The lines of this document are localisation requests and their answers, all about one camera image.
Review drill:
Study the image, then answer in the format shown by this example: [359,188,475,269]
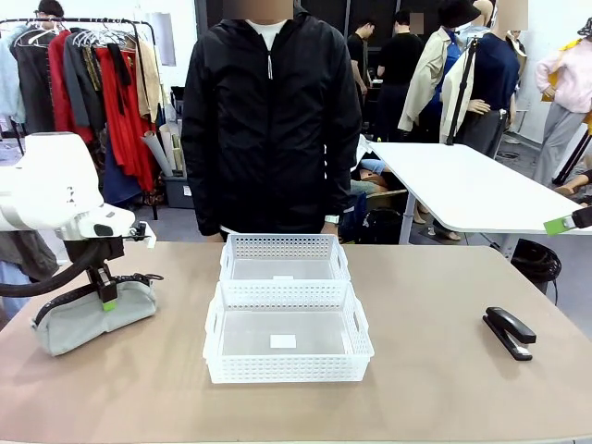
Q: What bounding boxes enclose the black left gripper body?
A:
[62,233,127,273]

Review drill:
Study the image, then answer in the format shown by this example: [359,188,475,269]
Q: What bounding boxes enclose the grey pencil pouch black zipper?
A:
[31,272,164,357]

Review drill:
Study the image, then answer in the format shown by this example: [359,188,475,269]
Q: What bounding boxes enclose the person's left forearm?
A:
[323,147,363,224]

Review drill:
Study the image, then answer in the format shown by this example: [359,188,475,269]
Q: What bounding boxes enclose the person's right forearm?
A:
[180,147,226,238]

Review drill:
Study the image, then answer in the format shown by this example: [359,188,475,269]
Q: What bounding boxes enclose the grey draped garment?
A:
[0,229,60,282]

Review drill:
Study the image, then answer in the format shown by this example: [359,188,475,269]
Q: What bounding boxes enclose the black tripod legs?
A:
[552,129,592,187]

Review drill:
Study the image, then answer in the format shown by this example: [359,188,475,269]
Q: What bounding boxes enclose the navy blue hanging garment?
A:
[102,138,143,207]

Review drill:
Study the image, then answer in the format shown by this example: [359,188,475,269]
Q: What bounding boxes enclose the light blue draped fabric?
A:
[0,261,33,320]

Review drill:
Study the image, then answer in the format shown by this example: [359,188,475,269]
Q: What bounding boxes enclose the grey storage bin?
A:
[162,174,195,209]

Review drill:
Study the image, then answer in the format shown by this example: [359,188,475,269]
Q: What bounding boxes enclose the white table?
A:
[367,141,592,245]

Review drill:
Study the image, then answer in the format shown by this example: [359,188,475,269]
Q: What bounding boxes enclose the grey paper roll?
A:
[141,130,175,178]

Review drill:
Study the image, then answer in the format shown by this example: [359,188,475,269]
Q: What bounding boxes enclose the red hanging dress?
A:
[94,43,157,193]

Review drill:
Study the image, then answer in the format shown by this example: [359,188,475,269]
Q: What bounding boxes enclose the black stapler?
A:
[482,305,538,362]

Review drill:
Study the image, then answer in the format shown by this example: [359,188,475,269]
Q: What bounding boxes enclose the beige paper roll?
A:
[159,120,187,177]

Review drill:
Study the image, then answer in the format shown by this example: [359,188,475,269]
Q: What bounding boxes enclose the mannequin pink top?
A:
[533,18,592,187]

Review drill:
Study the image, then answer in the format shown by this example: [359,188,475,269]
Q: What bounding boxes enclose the mannequin navy top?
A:
[455,0,529,159]

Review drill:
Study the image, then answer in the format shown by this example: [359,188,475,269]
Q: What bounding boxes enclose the red hanging jacket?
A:
[47,30,96,144]

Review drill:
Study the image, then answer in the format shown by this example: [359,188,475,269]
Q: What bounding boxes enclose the grey hanging jacket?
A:
[63,30,108,131]

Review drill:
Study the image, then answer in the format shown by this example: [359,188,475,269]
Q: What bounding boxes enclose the beige hanging garment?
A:
[135,39,164,124]

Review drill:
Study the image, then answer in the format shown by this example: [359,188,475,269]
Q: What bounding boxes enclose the dark grey hanging garment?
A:
[11,34,56,135]

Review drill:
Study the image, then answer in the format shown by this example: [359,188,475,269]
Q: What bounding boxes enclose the white perforated plastic basket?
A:
[202,279,376,385]
[218,233,353,297]

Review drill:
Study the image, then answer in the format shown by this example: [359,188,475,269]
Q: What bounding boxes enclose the black backpack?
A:
[358,207,404,245]

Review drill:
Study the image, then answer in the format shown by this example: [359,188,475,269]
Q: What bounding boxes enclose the person in black jacket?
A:
[179,4,364,244]

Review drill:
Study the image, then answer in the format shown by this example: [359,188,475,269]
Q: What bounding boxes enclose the black clothes rack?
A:
[0,17,161,221]

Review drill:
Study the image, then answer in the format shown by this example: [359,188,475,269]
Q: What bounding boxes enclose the mannequin beige coat black hat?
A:
[397,0,483,144]

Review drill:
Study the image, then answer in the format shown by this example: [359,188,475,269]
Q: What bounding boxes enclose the seated background person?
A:
[350,156,395,196]

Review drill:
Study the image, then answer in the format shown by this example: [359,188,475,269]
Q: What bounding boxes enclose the light blue hanging garment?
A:
[0,25,27,125]

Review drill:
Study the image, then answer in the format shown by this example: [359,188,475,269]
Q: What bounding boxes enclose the background person black clothes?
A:
[375,8,427,142]

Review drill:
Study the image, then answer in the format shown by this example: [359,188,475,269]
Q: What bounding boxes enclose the background person black tee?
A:
[346,18,378,122]

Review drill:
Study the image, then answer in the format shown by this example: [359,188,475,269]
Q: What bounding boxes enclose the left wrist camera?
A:
[122,220,157,249]

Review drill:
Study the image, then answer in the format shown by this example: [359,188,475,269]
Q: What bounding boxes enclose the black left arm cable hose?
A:
[0,240,106,298]

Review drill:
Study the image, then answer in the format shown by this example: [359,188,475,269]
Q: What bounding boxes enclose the black cable coil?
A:
[511,238,563,306]

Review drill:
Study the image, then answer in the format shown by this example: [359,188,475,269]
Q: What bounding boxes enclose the black hanging strap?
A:
[106,43,134,117]

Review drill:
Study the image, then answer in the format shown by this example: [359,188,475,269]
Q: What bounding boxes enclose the white wall poster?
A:
[156,11,178,68]

